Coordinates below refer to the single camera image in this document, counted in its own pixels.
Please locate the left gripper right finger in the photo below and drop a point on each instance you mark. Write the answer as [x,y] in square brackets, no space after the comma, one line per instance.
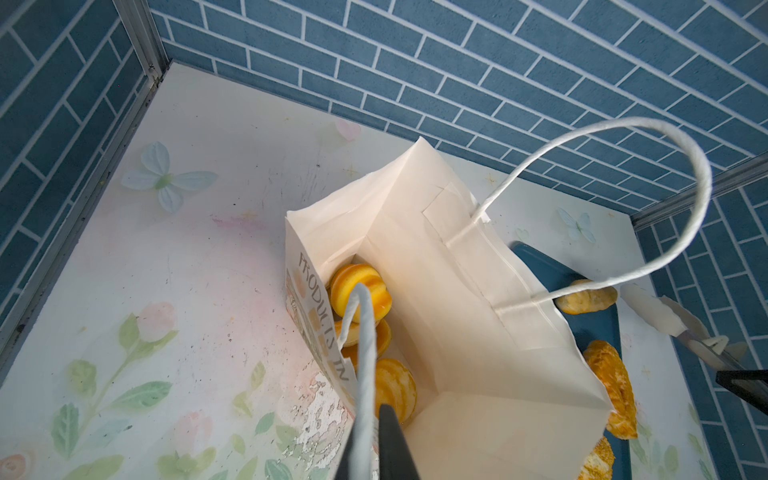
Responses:
[395,459]

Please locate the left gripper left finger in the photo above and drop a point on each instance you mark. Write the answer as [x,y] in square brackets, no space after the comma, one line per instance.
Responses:
[343,469]

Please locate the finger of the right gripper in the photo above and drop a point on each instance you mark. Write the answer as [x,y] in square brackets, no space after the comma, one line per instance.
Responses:
[748,385]

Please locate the metal tongs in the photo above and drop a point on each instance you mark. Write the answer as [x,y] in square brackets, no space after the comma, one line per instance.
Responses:
[670,318]

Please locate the small braided ring bread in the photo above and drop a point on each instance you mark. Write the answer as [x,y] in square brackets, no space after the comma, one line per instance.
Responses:
[396,387]

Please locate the orange half-moon bread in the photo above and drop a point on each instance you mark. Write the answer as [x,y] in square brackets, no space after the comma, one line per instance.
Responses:
[383,340]

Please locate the white paper bag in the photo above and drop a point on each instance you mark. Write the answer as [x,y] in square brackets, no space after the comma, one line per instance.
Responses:
[503,390]

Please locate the large yellow ring bread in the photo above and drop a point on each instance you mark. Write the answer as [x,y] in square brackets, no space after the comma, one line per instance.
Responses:
[605,362]

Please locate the large sesame oval bread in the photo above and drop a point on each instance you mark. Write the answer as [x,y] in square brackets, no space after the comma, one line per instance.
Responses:
[598,465]

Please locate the striped yellow bread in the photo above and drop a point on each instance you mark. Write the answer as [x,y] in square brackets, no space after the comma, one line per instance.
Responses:
[587,301]

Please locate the teal tray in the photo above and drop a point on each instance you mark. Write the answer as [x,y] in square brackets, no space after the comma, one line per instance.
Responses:
[602,325]

